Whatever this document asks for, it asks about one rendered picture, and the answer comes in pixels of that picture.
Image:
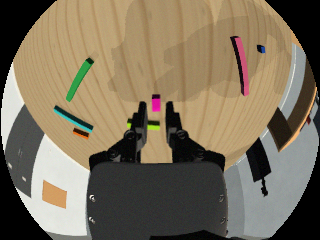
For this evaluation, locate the pink rod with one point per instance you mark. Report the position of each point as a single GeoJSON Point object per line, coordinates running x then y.
{"type": "Point", "coordinates": [242, 64]}

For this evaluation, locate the orange rod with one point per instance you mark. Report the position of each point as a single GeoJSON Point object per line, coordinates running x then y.
{"type": "Point", "coordinates": [81, 133]}

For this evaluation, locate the small blue cube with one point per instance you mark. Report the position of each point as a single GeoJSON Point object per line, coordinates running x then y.
{"type": "Point", "coordinates": [260, 48]}

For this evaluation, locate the small magenta block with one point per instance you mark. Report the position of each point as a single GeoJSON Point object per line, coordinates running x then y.
{"type": "Point", "coordinates": [155, 102]}

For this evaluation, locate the turquoise rod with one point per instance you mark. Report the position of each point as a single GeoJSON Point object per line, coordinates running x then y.
{"type": "Point", "coordinates": [73, 119]}

